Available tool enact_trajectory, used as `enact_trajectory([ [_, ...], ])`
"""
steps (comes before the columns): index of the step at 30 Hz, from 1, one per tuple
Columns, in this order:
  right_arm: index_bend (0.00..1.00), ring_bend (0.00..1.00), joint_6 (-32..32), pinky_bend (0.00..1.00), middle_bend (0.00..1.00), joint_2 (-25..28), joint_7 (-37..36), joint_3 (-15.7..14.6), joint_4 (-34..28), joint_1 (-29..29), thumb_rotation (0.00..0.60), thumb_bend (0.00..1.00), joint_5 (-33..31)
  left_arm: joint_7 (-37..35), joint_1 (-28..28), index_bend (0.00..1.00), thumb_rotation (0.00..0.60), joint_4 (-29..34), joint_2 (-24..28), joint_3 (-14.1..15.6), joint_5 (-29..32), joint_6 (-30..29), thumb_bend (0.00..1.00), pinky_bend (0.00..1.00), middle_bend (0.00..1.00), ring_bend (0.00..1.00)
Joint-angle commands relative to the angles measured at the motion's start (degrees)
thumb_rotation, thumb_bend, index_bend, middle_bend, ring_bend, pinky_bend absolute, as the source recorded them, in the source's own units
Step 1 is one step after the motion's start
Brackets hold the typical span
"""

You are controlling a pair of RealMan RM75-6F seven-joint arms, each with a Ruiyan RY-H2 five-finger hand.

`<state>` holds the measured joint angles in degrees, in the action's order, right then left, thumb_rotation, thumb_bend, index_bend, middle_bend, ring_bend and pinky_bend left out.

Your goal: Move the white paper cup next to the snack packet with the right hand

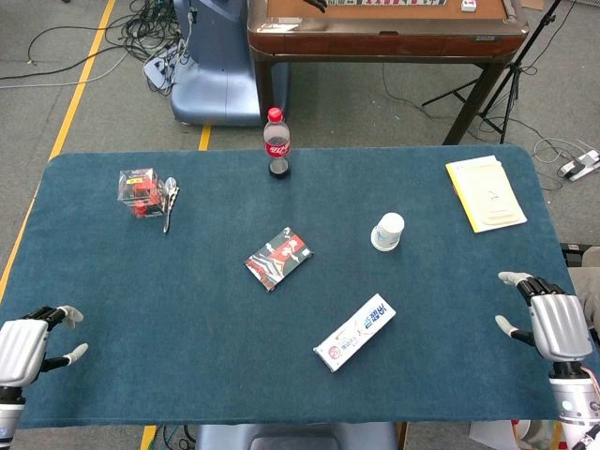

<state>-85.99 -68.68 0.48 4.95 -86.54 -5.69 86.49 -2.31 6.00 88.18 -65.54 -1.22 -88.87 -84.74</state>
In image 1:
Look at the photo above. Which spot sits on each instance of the white toothpaste box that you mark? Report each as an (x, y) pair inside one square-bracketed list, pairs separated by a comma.
[(356, 333)]

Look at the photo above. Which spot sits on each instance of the yellow notepad with cream lid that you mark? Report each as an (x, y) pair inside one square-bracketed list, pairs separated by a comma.
[(490, 192)]

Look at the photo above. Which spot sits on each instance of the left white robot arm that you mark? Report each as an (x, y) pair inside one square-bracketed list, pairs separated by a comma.
[(9, 417)]

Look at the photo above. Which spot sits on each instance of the row of mahjong tiles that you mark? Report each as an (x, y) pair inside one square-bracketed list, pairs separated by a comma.
[(384, 2)]

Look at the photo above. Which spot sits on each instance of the clear box with red parts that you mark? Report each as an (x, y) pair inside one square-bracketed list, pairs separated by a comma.
[(139, 192)]

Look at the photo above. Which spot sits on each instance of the white power strip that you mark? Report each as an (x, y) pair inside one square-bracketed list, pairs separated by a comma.
[(157, 68), (581, 165)]

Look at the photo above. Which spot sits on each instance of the cola bottle with red cap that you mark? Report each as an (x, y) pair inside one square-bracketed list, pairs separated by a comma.
[(277, 147)]

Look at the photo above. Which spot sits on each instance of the single white mahjong tile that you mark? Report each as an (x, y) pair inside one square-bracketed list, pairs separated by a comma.
[(469, 4)]

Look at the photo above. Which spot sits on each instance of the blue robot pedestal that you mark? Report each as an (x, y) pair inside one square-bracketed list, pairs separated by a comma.
[(215, 84)]

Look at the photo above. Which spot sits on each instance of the blue grey robot torso base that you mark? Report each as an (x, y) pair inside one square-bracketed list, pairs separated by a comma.
[(295, 438)]

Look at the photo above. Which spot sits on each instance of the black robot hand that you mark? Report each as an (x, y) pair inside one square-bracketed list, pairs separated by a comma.
[(316, 4)]

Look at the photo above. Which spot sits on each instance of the brown mahjong table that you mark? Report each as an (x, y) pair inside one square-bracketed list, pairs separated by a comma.
[(384, 40)]

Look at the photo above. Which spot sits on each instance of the white paper cup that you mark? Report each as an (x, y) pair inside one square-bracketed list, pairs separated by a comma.
[(389, 232)]

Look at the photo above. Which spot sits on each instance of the black tripod stand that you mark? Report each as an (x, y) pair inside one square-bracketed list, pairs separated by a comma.
[(514, 68)]

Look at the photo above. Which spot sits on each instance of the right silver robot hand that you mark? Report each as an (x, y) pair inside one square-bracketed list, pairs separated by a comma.
[(560, 323)]

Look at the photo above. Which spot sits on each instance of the blue felt table cloth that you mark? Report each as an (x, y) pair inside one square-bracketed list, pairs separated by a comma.
[(187, 304)]

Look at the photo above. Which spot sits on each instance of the silver metal spoon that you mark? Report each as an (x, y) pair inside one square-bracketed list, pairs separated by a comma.
[(169, 197)]

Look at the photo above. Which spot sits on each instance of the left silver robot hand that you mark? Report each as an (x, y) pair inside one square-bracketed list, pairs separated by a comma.
[(21, 347)]

